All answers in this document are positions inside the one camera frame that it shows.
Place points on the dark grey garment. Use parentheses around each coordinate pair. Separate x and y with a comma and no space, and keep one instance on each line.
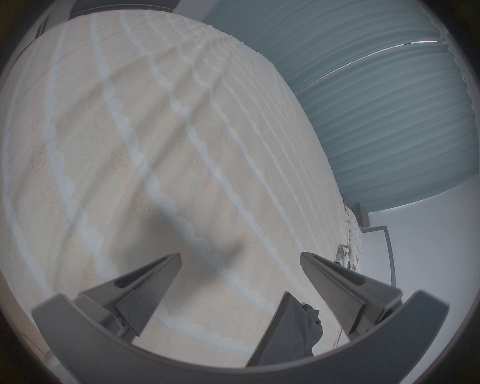
(288,333)

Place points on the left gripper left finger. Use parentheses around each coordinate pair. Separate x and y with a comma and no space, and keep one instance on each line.
(144,290)

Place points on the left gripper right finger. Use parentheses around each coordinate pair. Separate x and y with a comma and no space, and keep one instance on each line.
(347,290)

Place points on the blue-green curtain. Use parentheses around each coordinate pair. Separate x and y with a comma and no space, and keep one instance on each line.
(375,131)

